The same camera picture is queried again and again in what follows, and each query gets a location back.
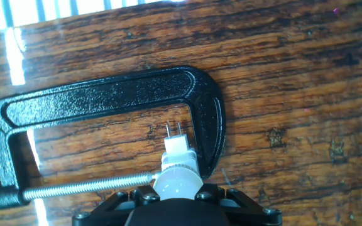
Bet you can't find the white bulb socket adapter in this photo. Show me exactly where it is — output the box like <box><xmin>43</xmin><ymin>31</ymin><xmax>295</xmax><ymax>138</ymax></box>
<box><xmin>160</xmin><ymin>121</ymin><xmax>200</xmax><ymax>173</ymax></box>

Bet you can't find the white light bulb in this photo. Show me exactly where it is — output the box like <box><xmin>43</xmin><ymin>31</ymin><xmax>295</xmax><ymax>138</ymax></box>
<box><xmin>152</xmin><ymin>164</ymin><xmax>204</xmax><ymax>201</ymax></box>

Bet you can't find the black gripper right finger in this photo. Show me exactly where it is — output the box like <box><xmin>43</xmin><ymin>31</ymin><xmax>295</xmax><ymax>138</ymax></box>
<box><xmin>195</xmin><ymin>183</ymin><xmax>283</xmax><ymax>226</ymax></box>

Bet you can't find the brown wooden board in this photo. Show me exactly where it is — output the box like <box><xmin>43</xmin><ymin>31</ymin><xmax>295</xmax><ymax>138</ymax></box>
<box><xmin>0</xmin><ymin>0</ymin><xmax>362</xmax><ymax>226</ymax></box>

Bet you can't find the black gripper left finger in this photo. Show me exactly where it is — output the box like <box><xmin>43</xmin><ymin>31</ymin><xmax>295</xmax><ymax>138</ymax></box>
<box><xmin>72</xmin><ymin>184</ymin><xmax>162</xmax><ymax>226</ymax></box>

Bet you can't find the black C-clamp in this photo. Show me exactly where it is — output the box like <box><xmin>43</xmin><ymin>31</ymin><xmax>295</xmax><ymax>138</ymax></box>
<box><xmin>0</xmin><ymin>65</ymin><xmax>227</xmax><ymax>210</ymax></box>

